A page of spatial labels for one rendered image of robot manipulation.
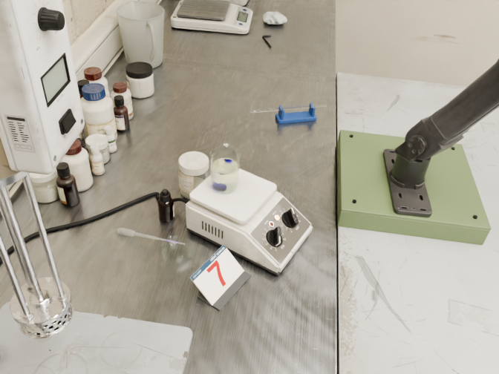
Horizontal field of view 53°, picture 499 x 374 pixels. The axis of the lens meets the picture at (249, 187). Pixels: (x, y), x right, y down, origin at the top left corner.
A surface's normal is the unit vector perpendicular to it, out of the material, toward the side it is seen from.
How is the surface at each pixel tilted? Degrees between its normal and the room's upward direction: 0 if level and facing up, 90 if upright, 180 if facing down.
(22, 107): 90
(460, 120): 89
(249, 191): 0
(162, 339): 0
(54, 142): 90
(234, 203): 0
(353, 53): 90
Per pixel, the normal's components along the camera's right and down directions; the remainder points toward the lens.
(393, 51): -0.13, 0.63
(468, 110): -0.77, 0.39
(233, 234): -0.52, 0.53
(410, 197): 0.06, -0.77
